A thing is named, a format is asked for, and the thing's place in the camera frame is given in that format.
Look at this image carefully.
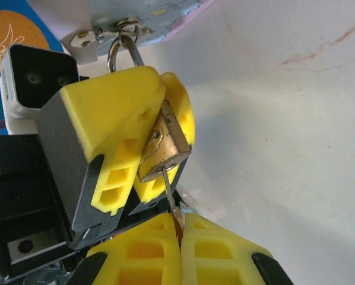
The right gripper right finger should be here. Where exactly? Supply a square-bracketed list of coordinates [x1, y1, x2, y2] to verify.
[180, 213, 294, 285]

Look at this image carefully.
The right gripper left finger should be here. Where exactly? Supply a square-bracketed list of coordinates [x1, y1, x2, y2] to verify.
[66, 213, 183, 285]

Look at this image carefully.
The small brass padlock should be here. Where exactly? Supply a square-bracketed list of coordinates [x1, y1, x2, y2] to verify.
[107, 34, 193, 183]

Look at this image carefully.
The small metal key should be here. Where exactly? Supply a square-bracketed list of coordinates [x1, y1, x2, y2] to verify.
[161, 166, 186, 241]

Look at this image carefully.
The silver metal hasp latch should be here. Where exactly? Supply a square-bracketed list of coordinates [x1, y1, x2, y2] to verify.
[69, 17, 154, 49]

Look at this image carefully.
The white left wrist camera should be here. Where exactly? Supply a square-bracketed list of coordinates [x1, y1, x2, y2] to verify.
[0, 44, 91, 135]

